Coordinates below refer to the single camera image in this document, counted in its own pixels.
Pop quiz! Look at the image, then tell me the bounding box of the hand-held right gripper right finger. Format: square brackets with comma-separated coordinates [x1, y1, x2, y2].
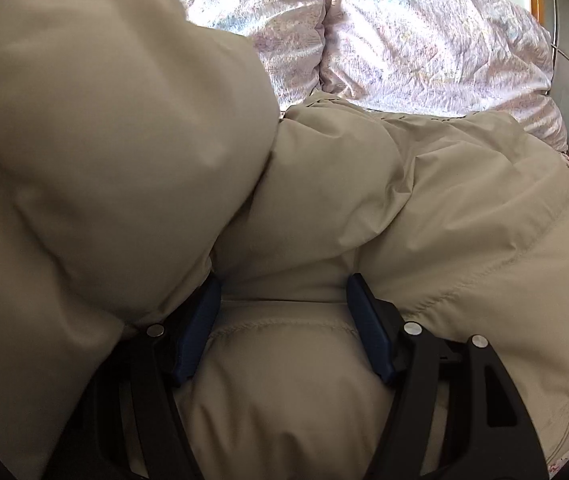
[347, 273, 550, 480]

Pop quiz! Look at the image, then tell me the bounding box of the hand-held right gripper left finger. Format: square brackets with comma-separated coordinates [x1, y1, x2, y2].
[57, 275, 222, 480]

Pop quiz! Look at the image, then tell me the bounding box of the cream puffer jacket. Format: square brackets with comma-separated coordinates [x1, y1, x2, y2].
[0, 0, 569, 480]

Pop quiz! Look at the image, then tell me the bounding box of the lilac crumpled pillow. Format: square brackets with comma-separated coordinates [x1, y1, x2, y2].
[167, 0, 327, 116]
[317, 0, 567, 153]

